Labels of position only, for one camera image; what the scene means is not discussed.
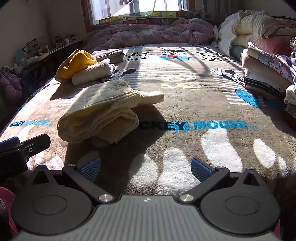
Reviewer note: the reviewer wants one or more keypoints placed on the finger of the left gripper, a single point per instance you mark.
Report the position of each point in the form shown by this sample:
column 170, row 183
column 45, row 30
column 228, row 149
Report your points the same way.
column 35, row 145

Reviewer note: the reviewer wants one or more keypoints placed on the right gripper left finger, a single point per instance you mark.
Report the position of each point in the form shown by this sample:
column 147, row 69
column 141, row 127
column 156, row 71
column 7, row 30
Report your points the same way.
column 82, row 175

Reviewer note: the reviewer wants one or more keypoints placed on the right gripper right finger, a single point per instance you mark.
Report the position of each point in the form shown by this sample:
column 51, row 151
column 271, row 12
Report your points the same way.
column 210, row 178

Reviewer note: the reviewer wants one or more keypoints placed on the cream quilted garment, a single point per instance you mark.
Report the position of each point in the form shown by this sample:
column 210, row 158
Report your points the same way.
column 105, row 111

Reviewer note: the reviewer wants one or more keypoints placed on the stack of folded clothes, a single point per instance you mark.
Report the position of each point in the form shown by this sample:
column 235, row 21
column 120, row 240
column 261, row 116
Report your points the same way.
column 270, row 74

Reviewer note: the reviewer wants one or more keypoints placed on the purple bag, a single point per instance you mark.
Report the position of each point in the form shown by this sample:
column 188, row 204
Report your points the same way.
column 11, row 85

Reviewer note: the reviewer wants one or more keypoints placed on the Mickey Mouse fleece blanket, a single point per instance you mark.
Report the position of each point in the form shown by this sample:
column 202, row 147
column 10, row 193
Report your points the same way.
column 207, row 113

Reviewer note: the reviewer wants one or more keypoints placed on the cluttered dark side shelf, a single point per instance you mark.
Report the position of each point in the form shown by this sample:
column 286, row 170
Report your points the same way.
column 46, row 65

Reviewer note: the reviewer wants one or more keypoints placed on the mustard yellow folded garment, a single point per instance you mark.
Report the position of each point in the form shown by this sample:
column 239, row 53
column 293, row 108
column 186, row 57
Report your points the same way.
column 79, row 61

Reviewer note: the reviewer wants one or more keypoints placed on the beige folded garment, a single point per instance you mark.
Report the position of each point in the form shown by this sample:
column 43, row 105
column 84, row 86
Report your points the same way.
column 103, row 69

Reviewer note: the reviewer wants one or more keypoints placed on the grey folded garment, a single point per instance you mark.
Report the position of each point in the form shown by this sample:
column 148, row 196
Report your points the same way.
column 115, row 55

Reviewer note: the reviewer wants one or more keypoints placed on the white and cream bedding pile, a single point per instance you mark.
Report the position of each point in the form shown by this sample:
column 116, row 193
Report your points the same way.
column 255, row 23

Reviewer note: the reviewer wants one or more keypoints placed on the purple crumpled quilt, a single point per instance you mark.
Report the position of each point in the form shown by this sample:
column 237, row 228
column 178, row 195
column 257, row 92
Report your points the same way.
column 190, row 31

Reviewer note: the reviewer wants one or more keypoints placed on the striped curtain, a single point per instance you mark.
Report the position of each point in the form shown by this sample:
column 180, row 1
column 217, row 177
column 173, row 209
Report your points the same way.
column 219, row 10

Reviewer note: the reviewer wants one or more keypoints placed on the colourful alphabet foam mat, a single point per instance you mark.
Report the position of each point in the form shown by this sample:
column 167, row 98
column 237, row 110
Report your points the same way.
column 154, row 18

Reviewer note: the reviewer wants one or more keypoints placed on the window with frame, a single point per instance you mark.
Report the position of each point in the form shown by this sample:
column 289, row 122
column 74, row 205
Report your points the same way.
column 93, row 11

